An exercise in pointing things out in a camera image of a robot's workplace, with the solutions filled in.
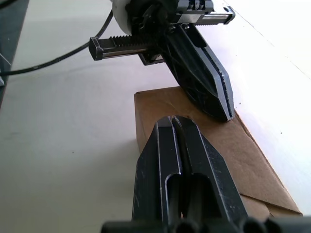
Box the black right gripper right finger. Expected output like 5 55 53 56
172 115 249 221

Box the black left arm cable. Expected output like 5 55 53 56
0 9 115 76

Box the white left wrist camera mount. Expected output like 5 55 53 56
112 0 134 34

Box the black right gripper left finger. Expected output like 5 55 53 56
132 116 188 221

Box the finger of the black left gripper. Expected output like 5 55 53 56
183 23 235 121
165 24 230 122

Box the small brown cardboard box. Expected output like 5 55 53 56
134 86 304 220

